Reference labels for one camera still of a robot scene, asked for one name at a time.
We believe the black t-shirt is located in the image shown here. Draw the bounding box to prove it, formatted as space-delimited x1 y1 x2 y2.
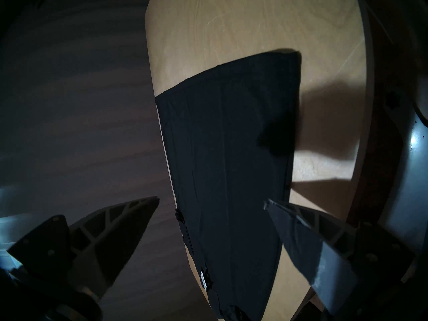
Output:
154 49 302 321

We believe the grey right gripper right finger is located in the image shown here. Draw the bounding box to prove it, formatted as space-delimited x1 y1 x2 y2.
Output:
263 198 415 316

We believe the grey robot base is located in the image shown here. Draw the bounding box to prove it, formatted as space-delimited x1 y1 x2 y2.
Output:
381 103 428 254

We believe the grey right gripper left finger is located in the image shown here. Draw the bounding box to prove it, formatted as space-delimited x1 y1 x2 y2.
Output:
7 196 160 301

